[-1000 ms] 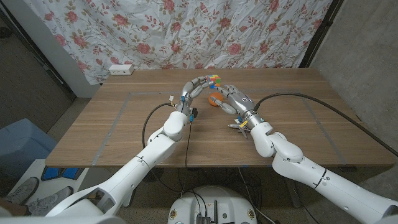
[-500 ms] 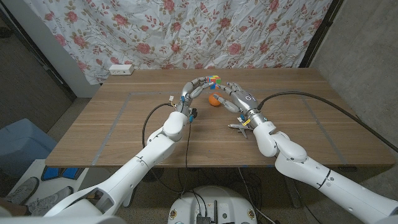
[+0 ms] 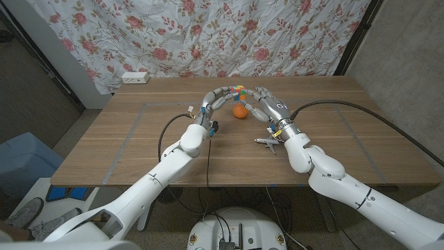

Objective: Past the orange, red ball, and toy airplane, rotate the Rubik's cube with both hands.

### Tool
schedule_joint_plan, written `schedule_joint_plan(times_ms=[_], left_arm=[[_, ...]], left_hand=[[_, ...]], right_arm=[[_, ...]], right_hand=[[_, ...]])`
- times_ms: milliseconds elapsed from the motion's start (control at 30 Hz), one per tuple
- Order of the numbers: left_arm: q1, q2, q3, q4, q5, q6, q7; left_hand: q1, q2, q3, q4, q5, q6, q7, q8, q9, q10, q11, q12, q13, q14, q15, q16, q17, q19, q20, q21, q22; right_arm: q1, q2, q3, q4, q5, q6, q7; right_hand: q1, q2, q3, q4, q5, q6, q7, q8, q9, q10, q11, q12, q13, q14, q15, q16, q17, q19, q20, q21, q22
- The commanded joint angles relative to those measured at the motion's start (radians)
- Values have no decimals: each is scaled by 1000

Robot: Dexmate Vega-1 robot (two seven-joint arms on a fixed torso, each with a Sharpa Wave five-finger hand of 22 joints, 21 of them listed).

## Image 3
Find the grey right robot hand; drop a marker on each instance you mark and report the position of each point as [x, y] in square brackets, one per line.
[277, 111]

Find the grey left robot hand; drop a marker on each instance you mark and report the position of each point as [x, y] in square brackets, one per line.
[208, 102]

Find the colourful Rubik's cube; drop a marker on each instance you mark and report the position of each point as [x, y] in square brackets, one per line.
[238, 91]

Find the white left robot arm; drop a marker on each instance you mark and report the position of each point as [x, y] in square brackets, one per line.
[145, 187]

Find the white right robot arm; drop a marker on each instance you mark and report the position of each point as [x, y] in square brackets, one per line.
[367, 201]

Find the white toy airplane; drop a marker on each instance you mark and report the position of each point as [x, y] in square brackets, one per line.
[265, 141]

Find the orange fruit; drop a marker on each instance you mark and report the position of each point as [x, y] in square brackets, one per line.
[239, 112]

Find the floral backdrop cloth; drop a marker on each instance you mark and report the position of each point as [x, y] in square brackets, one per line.
[208, 34]

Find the white power strip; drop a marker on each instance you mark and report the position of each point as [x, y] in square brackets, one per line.
[135, 77]

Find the grey tape outline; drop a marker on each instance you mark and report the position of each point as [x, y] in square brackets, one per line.
[127, 139]

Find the black round floor object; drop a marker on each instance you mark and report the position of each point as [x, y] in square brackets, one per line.
[173, 195]

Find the black backdrop stand pole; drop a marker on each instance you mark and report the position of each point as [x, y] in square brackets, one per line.
[34, 52]
[357, 34]

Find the white robot torso base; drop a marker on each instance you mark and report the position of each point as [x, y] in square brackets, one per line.
[236, 225]

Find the grey table leg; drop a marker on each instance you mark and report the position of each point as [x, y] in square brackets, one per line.
[329, 222]

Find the white table leg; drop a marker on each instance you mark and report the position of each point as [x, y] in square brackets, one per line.
[142, 222]

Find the blue black foot pedal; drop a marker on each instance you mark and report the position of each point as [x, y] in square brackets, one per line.
[69, 193]

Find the blue bin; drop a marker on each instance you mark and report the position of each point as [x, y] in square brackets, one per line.
[24, 159]

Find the white floor platform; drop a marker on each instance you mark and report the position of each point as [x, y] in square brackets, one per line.
[34, 187]

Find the grey sneaker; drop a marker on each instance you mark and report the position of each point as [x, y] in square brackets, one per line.
[52, 224]
[26, 212]

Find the white robot body edge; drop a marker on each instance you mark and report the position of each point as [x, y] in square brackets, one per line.
[69, 246]

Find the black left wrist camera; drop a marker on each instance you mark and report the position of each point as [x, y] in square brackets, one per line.
[215, 125]

